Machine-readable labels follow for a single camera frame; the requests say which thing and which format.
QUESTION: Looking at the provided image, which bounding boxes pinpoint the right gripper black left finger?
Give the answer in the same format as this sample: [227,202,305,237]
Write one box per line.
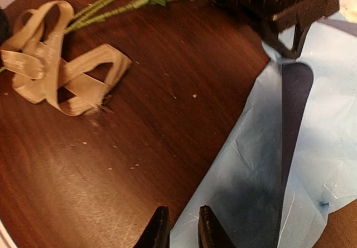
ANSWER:
[133,206,170,248]

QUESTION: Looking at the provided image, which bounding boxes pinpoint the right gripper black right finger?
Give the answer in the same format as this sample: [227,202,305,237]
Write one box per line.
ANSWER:
[198,205,236,248]

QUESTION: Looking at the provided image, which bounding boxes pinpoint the blue wrapping paper sheet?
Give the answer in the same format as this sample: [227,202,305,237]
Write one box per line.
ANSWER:
[170,13,356,247]

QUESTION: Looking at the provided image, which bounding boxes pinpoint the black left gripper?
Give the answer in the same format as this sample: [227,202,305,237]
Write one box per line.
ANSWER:
[222,0,340,59]

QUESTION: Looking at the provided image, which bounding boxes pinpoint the beige ribbon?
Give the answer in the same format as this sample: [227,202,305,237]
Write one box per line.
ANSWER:
[1,1,132,116]

